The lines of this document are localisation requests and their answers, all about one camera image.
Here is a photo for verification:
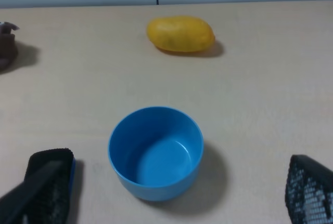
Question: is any blue plastic bowl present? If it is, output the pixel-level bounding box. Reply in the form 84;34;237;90
108;106;204;202

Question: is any black whiteboard eraser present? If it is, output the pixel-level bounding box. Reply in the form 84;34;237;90
22;148;75;223

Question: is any yellow mango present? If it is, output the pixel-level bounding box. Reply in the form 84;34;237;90
146;16;215;52

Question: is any brown cloth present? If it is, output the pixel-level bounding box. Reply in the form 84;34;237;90
0;22;19;72

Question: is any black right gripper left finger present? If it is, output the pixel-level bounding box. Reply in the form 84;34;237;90
1;162;62;223

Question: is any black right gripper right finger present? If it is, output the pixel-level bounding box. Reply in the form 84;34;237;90
285;155;332;224

